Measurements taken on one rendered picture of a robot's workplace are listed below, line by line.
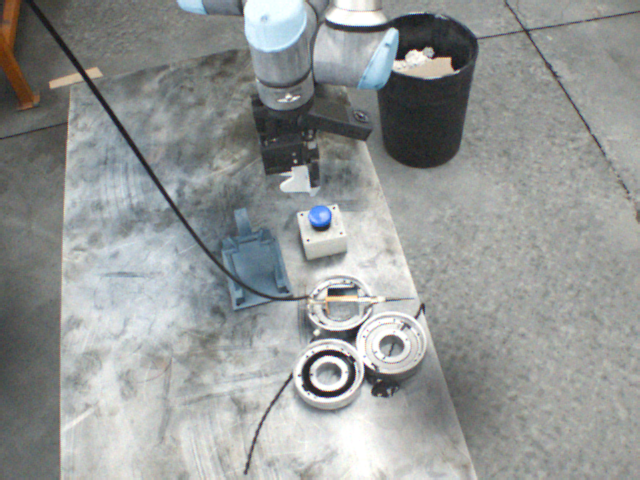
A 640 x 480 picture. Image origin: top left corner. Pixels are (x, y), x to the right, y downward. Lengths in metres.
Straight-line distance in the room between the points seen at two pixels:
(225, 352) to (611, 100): 1.99
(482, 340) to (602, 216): 0.62
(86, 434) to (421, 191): 1.52
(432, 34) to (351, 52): 1.14
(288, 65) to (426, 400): 0.52
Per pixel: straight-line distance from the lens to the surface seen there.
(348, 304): 1.09
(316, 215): 1.18
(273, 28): 0.87
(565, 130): 2.62
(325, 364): 1.08
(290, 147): 1.00
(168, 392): 1.14
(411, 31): 2.39
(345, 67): 1.27
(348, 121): 1.01
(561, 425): 1.97
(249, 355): 1.13
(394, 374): 1.06
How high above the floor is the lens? 1.79
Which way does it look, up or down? 53 degrees down
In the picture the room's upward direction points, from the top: 8 degrees counter-clockwise
